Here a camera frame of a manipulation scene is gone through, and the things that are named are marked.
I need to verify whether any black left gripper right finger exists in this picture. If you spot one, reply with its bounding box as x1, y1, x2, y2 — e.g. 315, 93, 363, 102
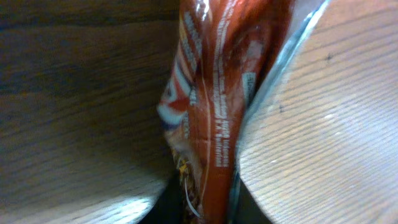
228, 177, 272, 224

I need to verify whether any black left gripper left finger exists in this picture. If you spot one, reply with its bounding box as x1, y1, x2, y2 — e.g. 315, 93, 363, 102
139, 174, 183, 224

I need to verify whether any red orange snack wrapper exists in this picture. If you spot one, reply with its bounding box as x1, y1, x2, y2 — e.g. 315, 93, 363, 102
157, 0, 328, 223

